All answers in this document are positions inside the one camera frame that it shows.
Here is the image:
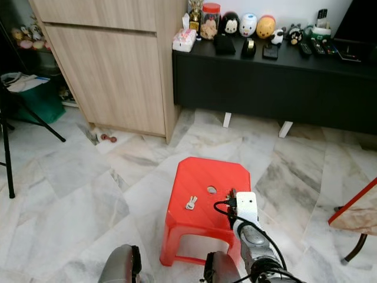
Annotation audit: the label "gold trophy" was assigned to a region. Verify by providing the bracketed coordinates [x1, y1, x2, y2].
[188, 0, 204, 31]

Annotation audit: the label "black remote control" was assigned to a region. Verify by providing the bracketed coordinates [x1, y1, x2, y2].
[310, 39, 326, 56]
[297, 41, 313, 58]
[322, 40, 338, 57]

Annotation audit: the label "silver right robot leg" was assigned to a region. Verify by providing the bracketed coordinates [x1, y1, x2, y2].
[204, 251, 243, 283]

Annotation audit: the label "black low console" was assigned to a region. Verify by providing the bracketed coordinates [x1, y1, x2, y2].
[171, 35, 377, 135]

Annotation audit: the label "small toys on shelf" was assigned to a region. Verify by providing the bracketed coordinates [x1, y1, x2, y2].
[11, 19, 49, 51]

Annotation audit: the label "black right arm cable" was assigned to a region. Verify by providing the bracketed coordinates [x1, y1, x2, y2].
[214, 199, 322, 283]

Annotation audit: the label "clear jar with red lid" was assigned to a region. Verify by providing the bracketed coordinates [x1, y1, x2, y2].
[201, 3, 222, 41]

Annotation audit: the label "black television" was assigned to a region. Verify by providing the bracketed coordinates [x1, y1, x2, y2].
[333, 0, 377, 44]

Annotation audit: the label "yellow round plush toy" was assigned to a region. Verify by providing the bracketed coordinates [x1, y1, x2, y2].
[256, 15, 276, 40]

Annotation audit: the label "green white desk holder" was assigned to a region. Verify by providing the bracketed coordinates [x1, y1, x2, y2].
[311, 8, 333, 41]

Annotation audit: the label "pink white tissue pack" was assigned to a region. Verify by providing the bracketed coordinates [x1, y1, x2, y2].
[173, 28, 197, 52]

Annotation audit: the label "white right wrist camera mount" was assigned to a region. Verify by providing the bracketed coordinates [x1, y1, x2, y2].
[236, 192, 259, 224]

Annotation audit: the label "white round plush toy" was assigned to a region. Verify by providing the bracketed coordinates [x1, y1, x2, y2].
[239, 13, 259, 38]

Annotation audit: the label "white papers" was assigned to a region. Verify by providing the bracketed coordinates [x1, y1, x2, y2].
[1, 71, 51, 93]

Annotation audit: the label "black tripod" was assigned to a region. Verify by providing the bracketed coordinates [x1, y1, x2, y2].
[0, 88, 67, 199]

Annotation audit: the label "black round plush toy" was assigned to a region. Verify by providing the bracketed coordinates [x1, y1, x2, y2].
[219, 11, 240, 36]

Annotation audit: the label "red plastic stool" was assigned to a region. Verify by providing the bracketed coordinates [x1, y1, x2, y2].
[160, 156, 252, 267]

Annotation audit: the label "black table leg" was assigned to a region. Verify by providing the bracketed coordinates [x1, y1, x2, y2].
[341, 232, 369, 264]

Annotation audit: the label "white console foot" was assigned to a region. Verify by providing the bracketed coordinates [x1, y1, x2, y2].
[221, 111, 233, 129]
[278, 120, 295, 139]

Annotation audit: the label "black flat wallet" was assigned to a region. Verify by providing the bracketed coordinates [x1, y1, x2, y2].
[263, 44, 280, 61]

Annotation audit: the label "red edged marble table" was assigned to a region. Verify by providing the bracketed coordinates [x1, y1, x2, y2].
[328, 177, 377, 237]

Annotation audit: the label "light wooden cabinet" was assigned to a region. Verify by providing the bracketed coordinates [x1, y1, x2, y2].
[29, 0, 188, 144]

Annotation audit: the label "small white panda figurine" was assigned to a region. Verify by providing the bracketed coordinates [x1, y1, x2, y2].
[271, 27, 286, 45]

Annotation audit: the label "green bin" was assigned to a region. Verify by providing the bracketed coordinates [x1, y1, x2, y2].
[6, 75, 66, 125]

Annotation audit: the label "black flat tablet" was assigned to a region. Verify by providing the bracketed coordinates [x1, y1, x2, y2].
[332, 40, 363, 64]

